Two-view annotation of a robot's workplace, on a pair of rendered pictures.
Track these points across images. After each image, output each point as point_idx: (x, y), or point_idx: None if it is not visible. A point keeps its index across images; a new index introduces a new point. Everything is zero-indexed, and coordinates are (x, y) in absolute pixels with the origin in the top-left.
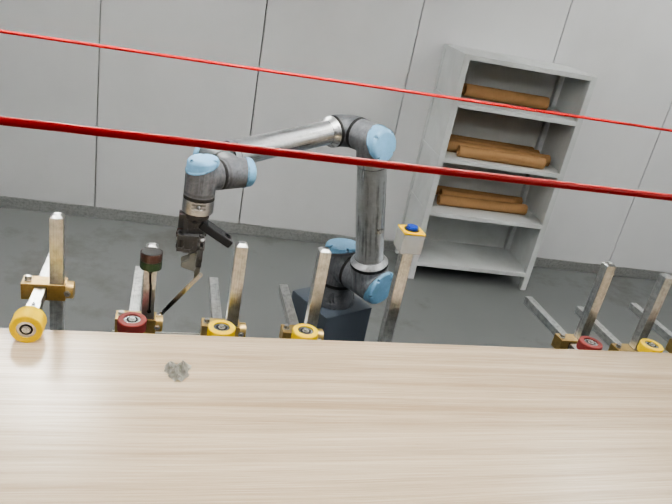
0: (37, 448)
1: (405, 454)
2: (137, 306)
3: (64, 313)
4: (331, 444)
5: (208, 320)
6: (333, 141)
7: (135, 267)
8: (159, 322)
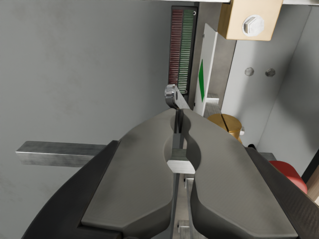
0: None
1: None
2: (175, 163)
3: (192, 227)
4: None
5: (263, 22)
6: None
7: (27, 164)
8: (239, 133)
